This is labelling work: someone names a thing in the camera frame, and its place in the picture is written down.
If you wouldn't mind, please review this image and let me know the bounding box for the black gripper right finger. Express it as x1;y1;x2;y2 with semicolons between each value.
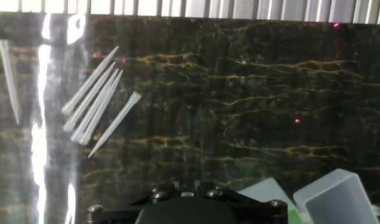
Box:
187;181;289;224

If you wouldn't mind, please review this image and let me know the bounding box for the green pipette tip holder box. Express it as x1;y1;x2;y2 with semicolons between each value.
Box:
238;168;380;224

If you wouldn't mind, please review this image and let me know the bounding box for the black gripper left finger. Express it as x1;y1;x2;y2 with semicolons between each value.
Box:
85;181;187;224

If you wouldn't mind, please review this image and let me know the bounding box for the black marble pattern mat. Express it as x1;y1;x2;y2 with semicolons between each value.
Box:
0;11;380;224

